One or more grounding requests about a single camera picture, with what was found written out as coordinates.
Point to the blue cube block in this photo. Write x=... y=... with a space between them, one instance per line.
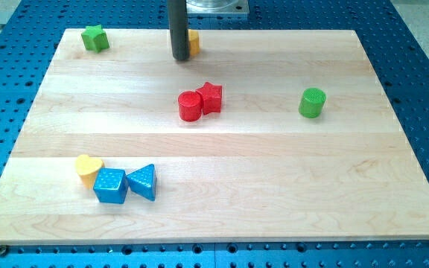
x=111 y=185

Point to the red star block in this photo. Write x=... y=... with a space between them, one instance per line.
x=212 y=96

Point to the light wooden board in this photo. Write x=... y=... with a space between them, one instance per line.
x=258 y=171

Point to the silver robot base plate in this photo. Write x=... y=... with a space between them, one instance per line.
x=218 y=7

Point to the yellow heart block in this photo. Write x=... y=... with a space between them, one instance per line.
x=87 y=169

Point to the blue triangle block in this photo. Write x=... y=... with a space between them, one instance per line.
x=143 y=182

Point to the yellow block behind rod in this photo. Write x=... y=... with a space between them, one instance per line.
x=194 y=42

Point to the red cylinder block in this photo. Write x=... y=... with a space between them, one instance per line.
x=190 y=106

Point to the blue perforated metal base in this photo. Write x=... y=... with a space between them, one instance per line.
x=395 y=35

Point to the green cylinder block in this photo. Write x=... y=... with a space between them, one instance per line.
x=312 y=102

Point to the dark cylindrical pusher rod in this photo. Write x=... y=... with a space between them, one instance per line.
x=178 y=27

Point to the green star block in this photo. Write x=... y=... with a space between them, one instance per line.
x=95 y=38

